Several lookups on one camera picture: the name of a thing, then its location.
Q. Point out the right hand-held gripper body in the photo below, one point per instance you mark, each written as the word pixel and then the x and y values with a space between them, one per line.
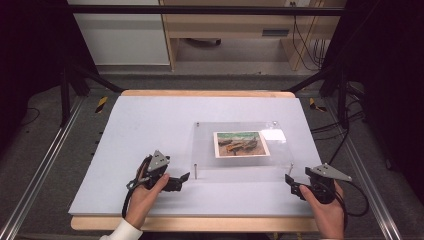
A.
pixel 325 173

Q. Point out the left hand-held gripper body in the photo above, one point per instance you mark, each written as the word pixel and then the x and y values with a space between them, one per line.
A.
pixel 157 161

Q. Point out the long metal frame pin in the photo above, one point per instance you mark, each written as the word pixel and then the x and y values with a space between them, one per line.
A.
pixel 196 171

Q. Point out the clear acrylic photo frame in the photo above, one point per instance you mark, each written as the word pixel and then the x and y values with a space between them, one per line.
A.
pixel 203 146

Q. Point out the printed landscape photo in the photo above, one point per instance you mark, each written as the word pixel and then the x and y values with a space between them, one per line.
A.
pixel 240 144

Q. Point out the person's left hand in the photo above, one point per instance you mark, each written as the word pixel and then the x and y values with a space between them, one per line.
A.
pixel 143 203

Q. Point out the person's right hand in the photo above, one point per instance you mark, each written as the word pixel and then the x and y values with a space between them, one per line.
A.
pixel 328 216

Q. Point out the yellow black floor tape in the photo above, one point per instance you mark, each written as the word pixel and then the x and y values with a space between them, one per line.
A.
pixel 315 106
pixel 101 104

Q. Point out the black metal stand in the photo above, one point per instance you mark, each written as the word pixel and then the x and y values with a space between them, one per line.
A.
pixel 65 93
pixel 341 93

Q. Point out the black curtain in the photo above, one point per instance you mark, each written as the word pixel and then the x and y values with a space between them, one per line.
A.
pixel 30 50
pixel 390 66

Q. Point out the white cabinet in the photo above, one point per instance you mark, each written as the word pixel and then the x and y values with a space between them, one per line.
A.
pixel 123 40

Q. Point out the light wooden desk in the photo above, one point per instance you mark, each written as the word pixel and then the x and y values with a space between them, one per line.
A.
pixel 226 25

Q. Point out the metal floor rail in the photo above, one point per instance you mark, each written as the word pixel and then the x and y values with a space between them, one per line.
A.
pixel 370 186
pixel 40 170

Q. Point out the black horizontal frame bar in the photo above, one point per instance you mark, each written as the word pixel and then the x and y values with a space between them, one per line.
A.
pixel 200 10

